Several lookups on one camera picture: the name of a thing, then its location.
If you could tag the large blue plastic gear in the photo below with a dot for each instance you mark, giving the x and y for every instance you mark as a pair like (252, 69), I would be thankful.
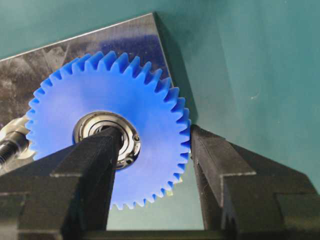
(117, 85)

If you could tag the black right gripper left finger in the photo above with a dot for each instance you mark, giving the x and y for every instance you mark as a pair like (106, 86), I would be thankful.
(63, 194)

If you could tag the grey metal base plate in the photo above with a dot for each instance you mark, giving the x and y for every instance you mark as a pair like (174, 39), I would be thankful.
(22, 75)

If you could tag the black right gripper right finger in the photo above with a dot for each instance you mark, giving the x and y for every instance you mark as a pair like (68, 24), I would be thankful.
(249, 196)

